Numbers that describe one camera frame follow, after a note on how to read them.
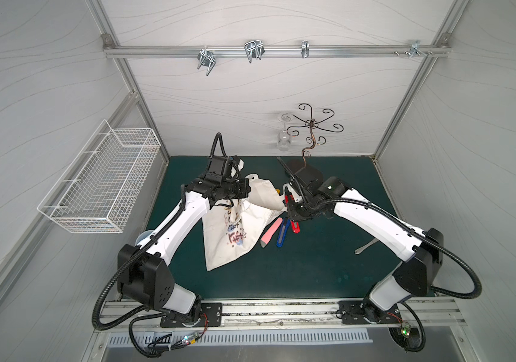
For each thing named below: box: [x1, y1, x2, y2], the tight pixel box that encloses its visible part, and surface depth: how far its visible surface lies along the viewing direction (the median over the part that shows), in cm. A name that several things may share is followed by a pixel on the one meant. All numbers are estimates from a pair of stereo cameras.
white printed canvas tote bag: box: [202, 173, 287, 271], surface depth 88 cm
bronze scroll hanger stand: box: [285, 103, 344, 169], surface depth 92 cm
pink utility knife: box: [260, 217, 283, 249], surface depth 93 cm
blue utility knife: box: [276, 217, 291, 249], surface depth 93 cm
